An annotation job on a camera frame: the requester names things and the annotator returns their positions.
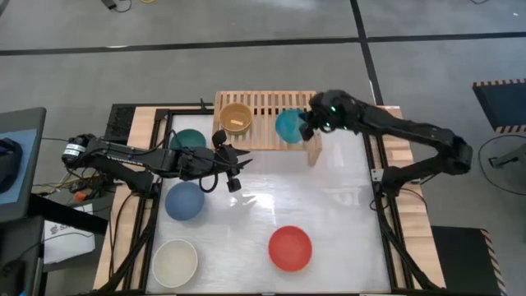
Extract black power adapter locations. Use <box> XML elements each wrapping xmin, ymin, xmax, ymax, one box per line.
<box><xmin>100</xmin><ymin>0</ymin><xmax>133</xmax><ymax>13</ymax></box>

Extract dark navy bag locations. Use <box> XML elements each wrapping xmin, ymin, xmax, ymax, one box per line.
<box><xmin>0</xmin><ymin>137</ymin><xmax>24</xmax><ymax>194</ymax></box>

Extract black mat with striped edge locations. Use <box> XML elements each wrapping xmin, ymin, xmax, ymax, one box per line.
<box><xmin>430</xmin><ymin>224</ymin><xmax>510</xmax><ymax>296</ymax></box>

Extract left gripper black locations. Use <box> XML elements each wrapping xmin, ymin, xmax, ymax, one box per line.
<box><xmin>176</xmin><ymin>130</ymin><xmax>253</xmax><ymax>193</ymax></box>

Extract grey metal stand base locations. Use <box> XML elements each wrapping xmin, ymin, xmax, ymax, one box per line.
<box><xmin>487</xmin><ymin>142</ymin><xmax>526</xmax><ymax>169</ymax></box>

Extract black floor cable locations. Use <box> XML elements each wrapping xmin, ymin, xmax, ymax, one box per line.
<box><xmin>478</xmin><ymin>134</ymin><xmax>526</xmax><ymax>197</ymax></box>

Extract white bowl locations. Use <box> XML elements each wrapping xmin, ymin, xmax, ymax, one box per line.
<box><xmin>151</xmin><ymin>238</ymin><xmax>199</xmax><ymax>289</ymax></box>

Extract dark teal bowl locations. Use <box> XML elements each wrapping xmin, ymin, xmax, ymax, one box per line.
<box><xmin>168</xmin><ymin>128</ymin><xmax>208</xmax><ymax>151</ymax></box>

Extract white table cover sheet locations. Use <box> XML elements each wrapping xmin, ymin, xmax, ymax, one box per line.
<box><xmin>146</xmin><ymin>113</ymin><xmax>392</xmax><ymax>294</ymax></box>

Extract yellow translucent bowl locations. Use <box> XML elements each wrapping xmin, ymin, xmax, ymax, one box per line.
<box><xmin>219</xmin><ymin>102</ymin><xmax>253</xmax><ymax>136</ymax></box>

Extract red bowl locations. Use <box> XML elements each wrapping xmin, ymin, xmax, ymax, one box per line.
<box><xmin>268</xmin><ymin>224</ymin><xmax>313</xmax><ymax>273</ymax></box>

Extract cyan bowl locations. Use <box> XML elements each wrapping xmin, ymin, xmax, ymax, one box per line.
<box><xmin>274</xmin><ymin>108</ymin><xmax>307</xmax><ymax>145</ymax></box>

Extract wooden slatted shelf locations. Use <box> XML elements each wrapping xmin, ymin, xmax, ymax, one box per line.
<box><xmin>212</xmin><ymin>90</ymin><xmax>324</xmax><ymax>168</ymax></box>

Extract blue bowl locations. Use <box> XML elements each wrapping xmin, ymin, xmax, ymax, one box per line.
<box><xmin>164</xmin><ymin>181</ymin><xmax>205</xmax><ymax>222</ymax></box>

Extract grey chair with blue cushion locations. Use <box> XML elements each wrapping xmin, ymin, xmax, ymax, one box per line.
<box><xmin>0</xmin><ymin>107</ymin><xmax>47</xmax><ymax>223</ymax></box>

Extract black side desk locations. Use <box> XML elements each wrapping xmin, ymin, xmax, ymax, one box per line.
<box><xmin>0</xmin><ymin>192</ymin><xmax>108</xmax><ymax>296</ymax></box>

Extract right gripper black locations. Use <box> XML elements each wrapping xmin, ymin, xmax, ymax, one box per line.
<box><xmin>298</xmin><ymin>89</ymin><xmax>365</xmax><ymax>142</ymax></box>

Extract white printed paper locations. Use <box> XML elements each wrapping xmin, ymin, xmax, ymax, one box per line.
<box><xmin>43</xmin><ymin>203</ymin><xmax>98</xmax><ymax>265</ymax></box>

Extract black perforated box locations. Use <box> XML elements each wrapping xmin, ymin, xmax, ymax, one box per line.
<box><xmin>104</xmin><ymin>104</ymin><xmax>137</xmax><ymax>145</ymax></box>

